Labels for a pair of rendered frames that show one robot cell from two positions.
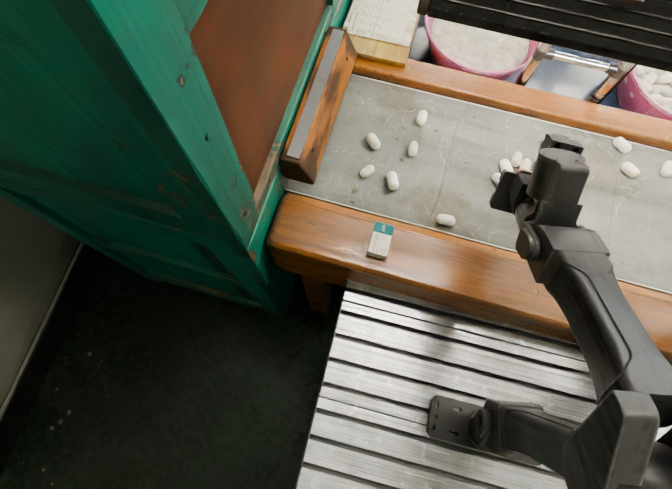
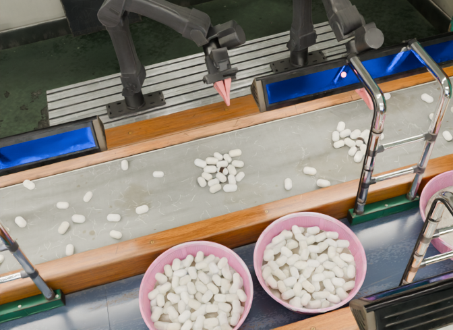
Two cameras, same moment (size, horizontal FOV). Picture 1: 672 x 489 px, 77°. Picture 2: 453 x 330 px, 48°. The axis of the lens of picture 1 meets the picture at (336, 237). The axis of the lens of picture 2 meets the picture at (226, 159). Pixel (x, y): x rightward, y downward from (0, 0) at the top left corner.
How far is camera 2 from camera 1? 1.63 m
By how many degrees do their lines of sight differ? 58
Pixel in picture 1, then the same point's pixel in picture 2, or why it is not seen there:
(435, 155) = (419, 124)
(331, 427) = not seen: hidden behind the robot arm
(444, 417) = (317, 57)
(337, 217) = not seen: hidden behind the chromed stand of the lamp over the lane
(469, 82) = (443, 164)
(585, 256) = (343, 6)
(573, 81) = (378, 252)
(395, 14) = not seen: outside the picture
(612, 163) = (321, 174)
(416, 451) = (319, 46)
